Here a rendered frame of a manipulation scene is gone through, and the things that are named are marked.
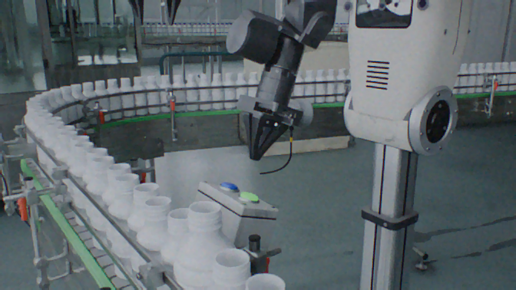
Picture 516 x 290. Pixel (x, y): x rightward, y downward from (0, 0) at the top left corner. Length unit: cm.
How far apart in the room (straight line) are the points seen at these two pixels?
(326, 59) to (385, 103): 378
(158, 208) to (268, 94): 25
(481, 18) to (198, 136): 510
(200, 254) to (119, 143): 146
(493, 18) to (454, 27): 572
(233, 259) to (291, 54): 36
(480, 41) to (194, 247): 625
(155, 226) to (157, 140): 141
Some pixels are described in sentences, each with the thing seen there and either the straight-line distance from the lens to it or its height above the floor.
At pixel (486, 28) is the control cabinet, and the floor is 131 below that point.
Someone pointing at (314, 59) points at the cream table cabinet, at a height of 102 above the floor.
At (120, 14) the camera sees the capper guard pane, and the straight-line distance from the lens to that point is 574.
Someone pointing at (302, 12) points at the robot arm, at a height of 141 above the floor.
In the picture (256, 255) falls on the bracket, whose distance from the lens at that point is 61.
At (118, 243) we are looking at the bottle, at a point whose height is 107.
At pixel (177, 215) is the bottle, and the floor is 116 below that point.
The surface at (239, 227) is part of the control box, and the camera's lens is 68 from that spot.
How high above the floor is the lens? 140
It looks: 16 degrees down
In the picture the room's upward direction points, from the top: straight up
